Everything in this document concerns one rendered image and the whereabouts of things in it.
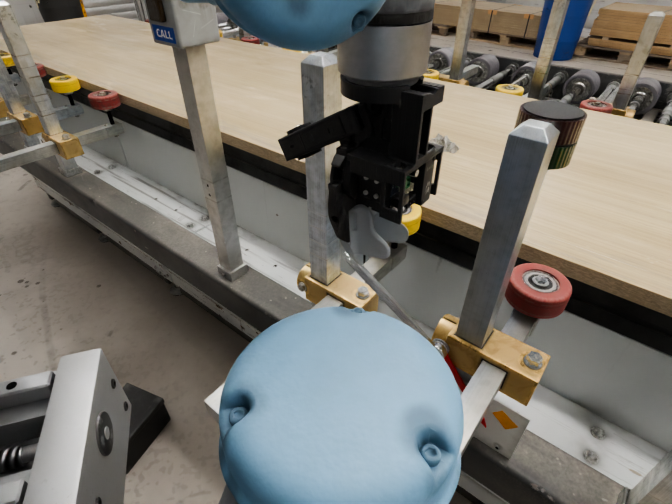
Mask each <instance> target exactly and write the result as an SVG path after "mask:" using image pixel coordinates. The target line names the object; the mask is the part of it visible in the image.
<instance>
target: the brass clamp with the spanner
mask: <svg viewBox="0 0 672 504"><path fill-rule="evenodd" d="M459 320H460V318H458V317H457V318H456V317H454V316H452V315H450V314H446V315H444V316H443V317H442V319H441V320H440V321H439V323H438V325H437V327H436V329H435V331H434V333H433V336H432V339H431V340H432V341H433V339H435V338H438V339H442V340H443V341H445V342H446V343H447V344H448V346H449V352H448V353H447V354H448V356H449V357H450V359H451V361H452V362H453V364H454V366H455V367H457V368H459V369H460V370H462V371H464V372H466V373H467V374H469V375H471V376H473V375H474V373H475V372H476V370H477V369H478V367H479V365H480V364H481V362H482V361H483V360H484V361H486V362H488V363H489V364H491V365H493V366H495V367H497V368H499V369H501V370H503V371H504V372H506V375H505V378H504V380H503V382H502V385H501V387H500V389H499V391H500V392H501V393H503V394H505V395H507V396H508V397H510V398H512V399H514V400H516V401H517V402H519V403H521V404H523V405H524V406H527V405H528V403H529V401H530V399H531V397H532V395H533V393H534V391H535V389H536V387H537V385H538V383H539V381H540V379H541V377H542V375H543V373H544V371H545V369H546V367H547V365H548V363H549V361H550V358H551V356H550V355H548V354H546V353H544V352H542V351H540V350H538V349H536V348H534V347H531V346H529V345H527V344H525V343H523V342H521V341H519V340H517V339H515V338H513V337H511V336H509V335H507V334H505V333H503V332H501V331H499V330H497V329H495V328H493V330H492V332H491V334H490V335H489V337H488V338H487V340H486V341H485V343H484V344H483V346H482V347H479V346H477V345H475V344H473V343H471V342H469V341H467V340H466V339H464V338H462V337H460V336H458V335H456V331H457V327H458V323H459ZM531 351H534V352H538V353H540V355H541V356H542V358H543V361H542V367H541V368H540V369H538V370H534V369H531V368H529V367H527V366H526V365H525V363H524V360H523V359H524V357H525V356H526V355H527V354H528V353H530V352H531Z"/></svg>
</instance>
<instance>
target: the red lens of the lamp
mask: <svg viewBox="0 0 672 504"><path fill-rule="evenodd" d="M526 103H527V102H525V103H523V104H521V105H520V108H519V112H518V115H517V119H516V123H515V126H514V129H515V128H516V127H517V126H519V125H520V124H521V123H523V122H525V121H527V120H529V119H534V120H538V121H543V122H547V123H551V124H552V125H553V126H554V127H555V128H556V129H558V130H559V132H560V134H559V137H558V140H557V143H556V145H569V144H573V143H575V142H577V141H578V140H579V137H580V135H581V132H582V129H583V127H584V124H585V121H586V119H587V113H586V112H585V111H584V110H582V109H581V110H582V111H583V112H584V114H585V116H583V117H584V118H583V119H582V118H581V119H578V120H574V121H552V120H546V119H541V118H538V117H536V116H535V117H534V116H533V115H531V114H529V113H528V114H527V112H524V109H523V108H522V106H523V105H524V104H526Z"/></svg>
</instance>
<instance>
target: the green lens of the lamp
mask: <svg viewBox="0 0 672 504"><path fill-rule="evenodd" d="M577 143H578V141H577V142H575V143H574V144H573V145H571V146H567V147H555V148H554V151H553V154H552V157H551V160H550V163H549V166H548V169H547V170H555V169H561V168H565V167H567V166H568V165H569V164H570V161H571V159H572V156H573V153H574V151H575V148H576V145H577Z"/></svg>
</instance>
